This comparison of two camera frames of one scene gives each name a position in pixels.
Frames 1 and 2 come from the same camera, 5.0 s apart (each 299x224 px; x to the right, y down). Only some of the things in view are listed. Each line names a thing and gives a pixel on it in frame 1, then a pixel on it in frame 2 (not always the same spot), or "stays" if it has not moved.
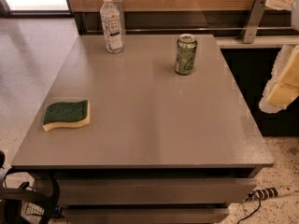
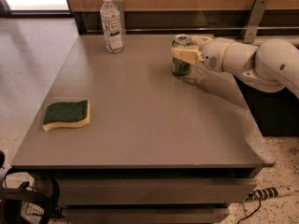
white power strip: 267,193 stays
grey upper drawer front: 154,191 stays
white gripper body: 295,19 → 212,55
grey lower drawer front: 145,216 stays
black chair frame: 11,198 stays
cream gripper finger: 282,89 → 188,54
